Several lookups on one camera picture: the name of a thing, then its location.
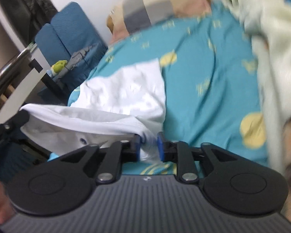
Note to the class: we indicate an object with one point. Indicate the cream fleece blanket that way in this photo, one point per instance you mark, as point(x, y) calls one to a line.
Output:
point(268, 25)

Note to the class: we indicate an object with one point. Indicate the checkered patchwork pillow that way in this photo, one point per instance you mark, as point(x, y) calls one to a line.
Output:
point(131, 16)

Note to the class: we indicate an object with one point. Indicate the grey cloth on cushion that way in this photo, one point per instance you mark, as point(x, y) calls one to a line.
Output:
point(76, 58)

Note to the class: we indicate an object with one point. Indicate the yellow green plush toy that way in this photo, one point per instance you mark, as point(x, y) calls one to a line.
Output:
point(56, 68)

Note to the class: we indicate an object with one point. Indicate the teal bed sheet yellow print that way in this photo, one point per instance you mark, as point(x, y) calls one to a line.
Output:
point(210, 80)

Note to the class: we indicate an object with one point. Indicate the white t-shirt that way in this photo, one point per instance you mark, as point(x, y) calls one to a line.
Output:
point(129, 102)

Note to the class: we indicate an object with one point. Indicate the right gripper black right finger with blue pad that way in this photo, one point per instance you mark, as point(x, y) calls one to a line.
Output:
point(228, 181)

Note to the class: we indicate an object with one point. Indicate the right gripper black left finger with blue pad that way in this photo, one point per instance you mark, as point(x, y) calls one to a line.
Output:
point(63, 184)

